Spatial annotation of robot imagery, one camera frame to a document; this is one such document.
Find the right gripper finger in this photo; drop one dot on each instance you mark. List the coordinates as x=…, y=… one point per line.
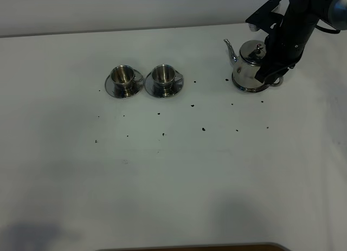
x=267, y=72

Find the left stainless steel saucer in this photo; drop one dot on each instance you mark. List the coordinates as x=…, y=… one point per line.
x=120, y=92

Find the stainless steel saucer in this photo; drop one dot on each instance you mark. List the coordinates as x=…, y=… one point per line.
x=157, y=91
x=120, y=92

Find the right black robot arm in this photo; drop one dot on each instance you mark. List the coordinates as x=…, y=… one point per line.
x=332, y=12

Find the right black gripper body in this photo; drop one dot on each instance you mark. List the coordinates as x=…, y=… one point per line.
x=287, y=37

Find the right stainless steel teacup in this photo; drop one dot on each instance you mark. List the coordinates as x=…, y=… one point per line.
x=165, y=76

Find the stainless steel teacup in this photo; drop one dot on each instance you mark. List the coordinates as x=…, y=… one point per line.
x=125, y=77
x=165, y=76

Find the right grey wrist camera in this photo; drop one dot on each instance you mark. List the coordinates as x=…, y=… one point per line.
x=253, y=27

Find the right stainless steel saucer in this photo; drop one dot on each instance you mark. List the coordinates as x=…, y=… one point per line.
x=157, y=91

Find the left stainless steel teacup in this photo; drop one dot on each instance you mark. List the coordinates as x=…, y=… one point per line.
x=125, y=77

